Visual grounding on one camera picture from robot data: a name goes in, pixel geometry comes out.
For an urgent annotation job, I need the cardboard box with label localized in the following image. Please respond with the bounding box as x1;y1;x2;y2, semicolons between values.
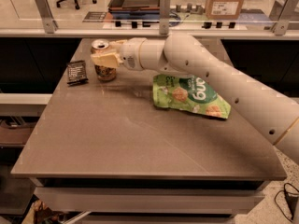
205;0;244;20

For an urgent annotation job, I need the metal glass bracket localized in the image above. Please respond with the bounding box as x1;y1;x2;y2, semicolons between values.
35;0;58;34
269;0;299;35
159;0;170;35

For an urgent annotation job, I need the left metal glass bracket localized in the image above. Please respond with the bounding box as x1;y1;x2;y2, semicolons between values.
35;0;58;34

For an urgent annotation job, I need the dark rxbar chocolate bar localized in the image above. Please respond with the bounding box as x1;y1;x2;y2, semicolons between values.
67;60;88;85

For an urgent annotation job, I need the green snack chip bag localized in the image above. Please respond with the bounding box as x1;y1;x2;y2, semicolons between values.
152;75;231;119

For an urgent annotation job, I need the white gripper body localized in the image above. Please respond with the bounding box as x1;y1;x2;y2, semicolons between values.
120;38;167;71

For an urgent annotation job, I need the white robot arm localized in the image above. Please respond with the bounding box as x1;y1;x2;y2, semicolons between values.
91;33;299;164

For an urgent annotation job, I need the right metal glass bracket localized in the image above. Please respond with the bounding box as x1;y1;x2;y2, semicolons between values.
269;0;299;35

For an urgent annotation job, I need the middle metal glass bracket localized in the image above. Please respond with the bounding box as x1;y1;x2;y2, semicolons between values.
159;0;170;35

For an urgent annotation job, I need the orange soda can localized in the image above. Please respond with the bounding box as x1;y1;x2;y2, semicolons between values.
91;39;116;81

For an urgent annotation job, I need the black cable on floor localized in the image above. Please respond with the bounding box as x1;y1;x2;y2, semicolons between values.
273;182;299;224

